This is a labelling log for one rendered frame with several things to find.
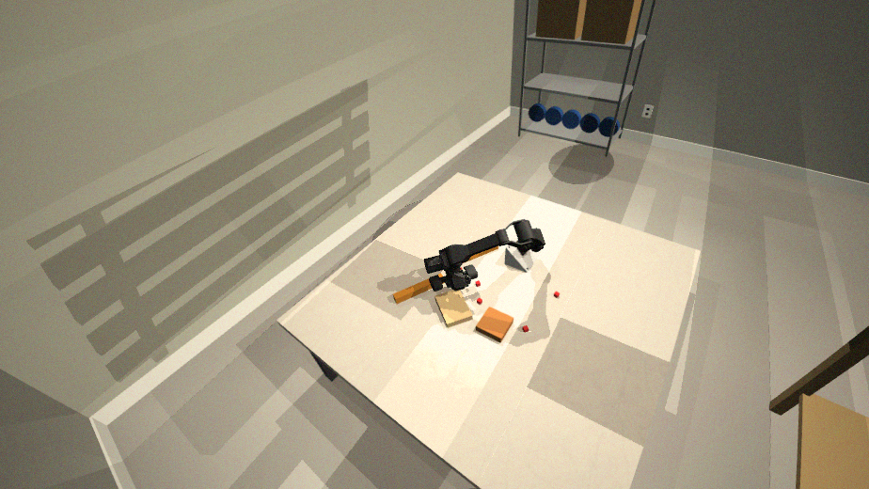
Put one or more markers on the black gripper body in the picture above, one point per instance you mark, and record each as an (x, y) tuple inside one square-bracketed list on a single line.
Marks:
[(436, 281)]

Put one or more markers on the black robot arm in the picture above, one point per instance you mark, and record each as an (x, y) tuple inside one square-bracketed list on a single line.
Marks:
[(453, 256)]

